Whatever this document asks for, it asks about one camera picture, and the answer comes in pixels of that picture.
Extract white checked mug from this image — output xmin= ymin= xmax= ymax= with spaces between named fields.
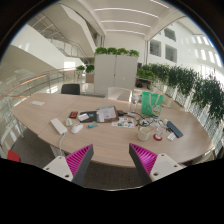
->
xmin=137 ymin=126 xmax=153 ymax=142

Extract colourful sticker sheet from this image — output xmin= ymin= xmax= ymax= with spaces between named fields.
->
xmin=111 ymin=117 xmax=136 ymax=129

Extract glass railing with wooden handrail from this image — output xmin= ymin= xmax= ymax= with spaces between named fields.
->
xmin=0 ymin=68 xmax=78 ymax=104

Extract dark blue keyboard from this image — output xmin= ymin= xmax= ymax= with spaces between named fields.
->
xmin=165 ymin=120 xmax=185 ymax=139

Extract clear shaker bottle white lid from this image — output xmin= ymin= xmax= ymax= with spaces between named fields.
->
xmin=130 ymin=93 xmax=140 ymax=114

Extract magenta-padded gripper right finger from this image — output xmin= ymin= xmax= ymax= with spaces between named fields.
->
xmin=128 ymin=143 xmax=184 ymax=187

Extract black chair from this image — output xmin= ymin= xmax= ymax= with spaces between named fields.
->
xmin=60 ymin=83 xmax=81 ymax=96

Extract red chair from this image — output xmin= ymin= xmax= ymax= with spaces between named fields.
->
xmin=6 ymin=149 xmax=22 ymax=163

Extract white cabinet with plants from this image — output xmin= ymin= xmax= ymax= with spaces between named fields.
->
xmin=93 ymin=47 xmax=140 ymax=96

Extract black notebook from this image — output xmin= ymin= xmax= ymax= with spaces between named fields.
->
xmin=78 ymin=110 xmax=99 ymax=124

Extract white power strip cable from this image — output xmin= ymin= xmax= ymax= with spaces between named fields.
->
xmin=58 ymin=133 xmax=68 ymax=157

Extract ceiling light strips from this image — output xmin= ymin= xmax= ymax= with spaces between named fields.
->
xmin=94 ymin=0 xmax=168 ymax=36

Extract flat round red coaster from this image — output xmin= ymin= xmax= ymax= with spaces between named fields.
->
xmin=152 ymin=133 xmax=164 ymax=142

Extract clear plastic packet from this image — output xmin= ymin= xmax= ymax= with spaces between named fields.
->
xmin=166 ymin=132 xmax=178 ymax=141

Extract clear plastic water bottle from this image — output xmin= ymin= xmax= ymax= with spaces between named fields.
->
xmin=155 ymin=119 xmax=167 ymax=140

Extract tangled black cables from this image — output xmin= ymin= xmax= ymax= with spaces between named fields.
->
xmin=131 ymin=111 xmax=169 ymax=128

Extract green tote bag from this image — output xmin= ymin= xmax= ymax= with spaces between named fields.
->
xmin=140 ymin=91 xmax=165 ymax=118

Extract row of green plants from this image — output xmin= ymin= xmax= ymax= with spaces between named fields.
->
xmin=135 ymin=63 xmax=224 ymax=124

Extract brown planter with plants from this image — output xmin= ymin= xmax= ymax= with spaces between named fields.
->
xmin=75 ymin=64 xmax=96 ymax=84

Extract white card packet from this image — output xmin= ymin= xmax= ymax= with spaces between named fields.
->
xmin=77 ymin=113 xmax=90 ymax=122

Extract white computer mouse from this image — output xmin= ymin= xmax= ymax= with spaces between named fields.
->
xmin=70 ymin=123 xmax=85 ymax=135

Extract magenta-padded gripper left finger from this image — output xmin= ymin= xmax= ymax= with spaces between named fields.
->
xmin=43 ymin=143 xmax=95 ymax=187

